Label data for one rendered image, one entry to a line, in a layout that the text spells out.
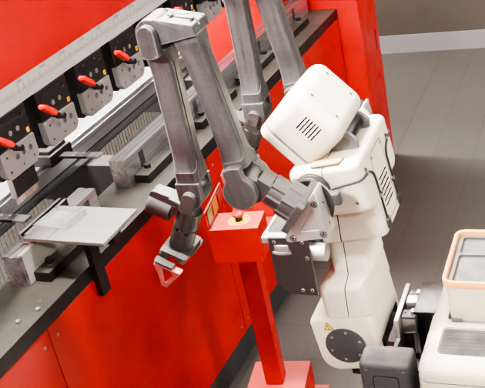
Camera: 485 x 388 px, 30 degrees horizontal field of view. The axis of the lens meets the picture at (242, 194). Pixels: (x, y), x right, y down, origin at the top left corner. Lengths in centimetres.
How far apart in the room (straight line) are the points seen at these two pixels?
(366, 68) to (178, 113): 254
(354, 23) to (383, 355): 240
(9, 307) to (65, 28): 79
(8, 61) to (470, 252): 126
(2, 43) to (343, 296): 108
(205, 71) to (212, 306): 150
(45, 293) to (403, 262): 185
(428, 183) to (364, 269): 234
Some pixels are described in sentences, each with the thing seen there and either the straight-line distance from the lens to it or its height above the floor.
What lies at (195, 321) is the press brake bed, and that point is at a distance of 315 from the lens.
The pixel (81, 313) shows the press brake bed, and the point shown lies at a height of 78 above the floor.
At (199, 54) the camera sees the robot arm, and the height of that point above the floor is 154.
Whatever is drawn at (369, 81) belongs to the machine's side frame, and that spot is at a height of 50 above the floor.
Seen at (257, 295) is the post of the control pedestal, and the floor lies 49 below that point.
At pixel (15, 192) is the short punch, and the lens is 255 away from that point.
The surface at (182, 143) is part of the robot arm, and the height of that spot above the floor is 135.
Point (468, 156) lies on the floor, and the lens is 473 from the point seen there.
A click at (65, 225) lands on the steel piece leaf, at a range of 256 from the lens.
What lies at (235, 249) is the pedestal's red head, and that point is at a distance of 281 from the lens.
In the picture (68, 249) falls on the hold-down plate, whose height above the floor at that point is 91.
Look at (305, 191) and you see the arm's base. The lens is 195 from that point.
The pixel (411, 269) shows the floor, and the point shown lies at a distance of 388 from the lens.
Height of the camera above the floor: 211
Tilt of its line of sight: 27 degrees down
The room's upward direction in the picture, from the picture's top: 12 degrees counter-clockwise
